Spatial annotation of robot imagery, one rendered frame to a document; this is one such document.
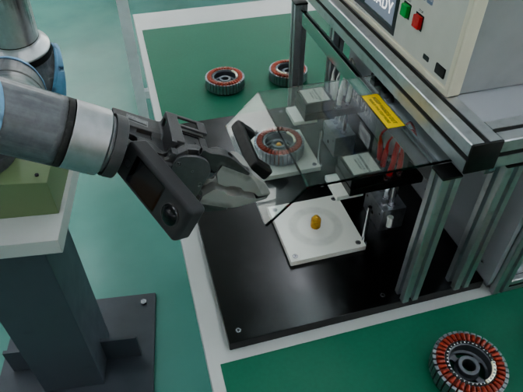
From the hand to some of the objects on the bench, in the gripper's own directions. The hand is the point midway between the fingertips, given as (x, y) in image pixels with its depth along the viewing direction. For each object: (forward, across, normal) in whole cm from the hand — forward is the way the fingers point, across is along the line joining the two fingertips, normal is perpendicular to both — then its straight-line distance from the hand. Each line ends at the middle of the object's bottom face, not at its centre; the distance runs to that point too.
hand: (261, 196), depth 63 cm
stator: (+26, +22, -79) cm, 86 cm away
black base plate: (+31, +18, -29) cm, 46 cm away
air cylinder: (+40, +9, -17) cm, 45 cm away
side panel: (+64, -2, +4) cm, 64 cm away
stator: (+40, +11, +17) cm, 45 cm away
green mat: (+49, +8, -93) cm, 106 cm away
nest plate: (+28, +17, -17) cm, 37 cm away
